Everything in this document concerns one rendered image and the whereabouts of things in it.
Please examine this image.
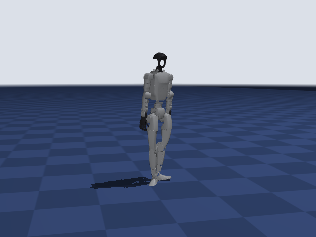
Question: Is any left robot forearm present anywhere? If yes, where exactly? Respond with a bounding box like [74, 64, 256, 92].
[165, 97, 173, 114]

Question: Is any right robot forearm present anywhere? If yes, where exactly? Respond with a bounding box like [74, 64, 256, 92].
[141, 92, 149, 117]

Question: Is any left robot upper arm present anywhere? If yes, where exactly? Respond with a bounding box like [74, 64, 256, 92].
[167, 73, 174, 98]

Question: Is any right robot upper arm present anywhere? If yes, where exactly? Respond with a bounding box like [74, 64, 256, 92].
[143, 73, 154, 99]

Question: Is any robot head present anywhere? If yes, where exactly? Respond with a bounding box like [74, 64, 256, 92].
[153, 53, 167, 72]

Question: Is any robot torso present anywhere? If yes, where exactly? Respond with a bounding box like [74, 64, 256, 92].
[149, 69, 169, 120]

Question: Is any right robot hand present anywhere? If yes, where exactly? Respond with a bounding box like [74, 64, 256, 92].
[139, 112, 149, 131]

